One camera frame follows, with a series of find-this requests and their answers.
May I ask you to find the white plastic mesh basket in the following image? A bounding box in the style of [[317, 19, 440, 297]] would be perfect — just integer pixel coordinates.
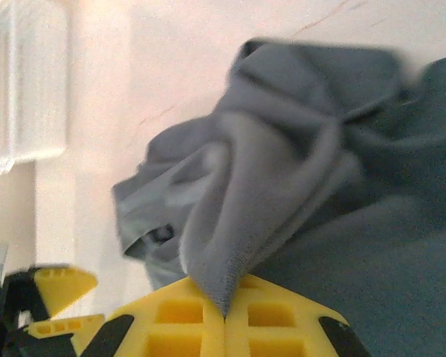
[[0, 0, 70, 176]]

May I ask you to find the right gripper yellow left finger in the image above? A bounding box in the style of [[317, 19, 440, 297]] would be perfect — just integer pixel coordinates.
[[74, 277, 226, 357]]

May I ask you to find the gray t-shirt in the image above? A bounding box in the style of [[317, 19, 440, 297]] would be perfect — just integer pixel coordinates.
[[111, 36, 446, 357]]

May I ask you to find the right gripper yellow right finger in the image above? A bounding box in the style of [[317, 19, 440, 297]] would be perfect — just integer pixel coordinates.
[[224, 274, 372, 357]]

